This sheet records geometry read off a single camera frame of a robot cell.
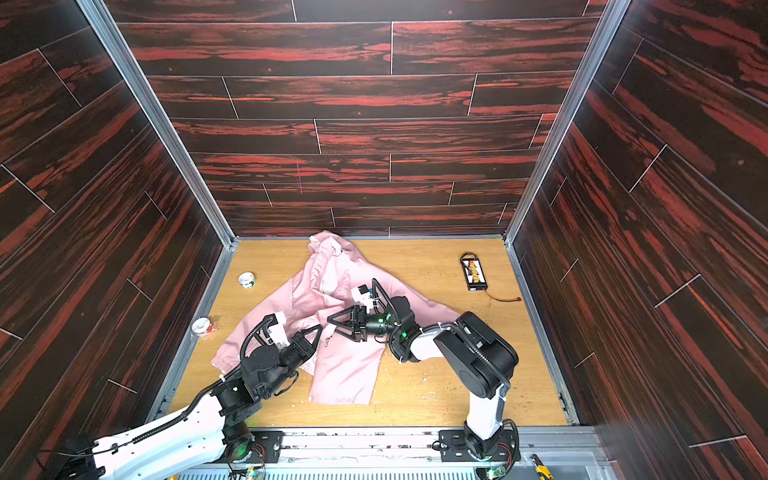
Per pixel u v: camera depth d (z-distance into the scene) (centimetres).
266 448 73
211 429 57
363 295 80
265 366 57
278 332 69
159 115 84
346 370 86
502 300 102
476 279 105
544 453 73
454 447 72
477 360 43
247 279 105
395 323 68
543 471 70
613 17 66
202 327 93
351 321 72
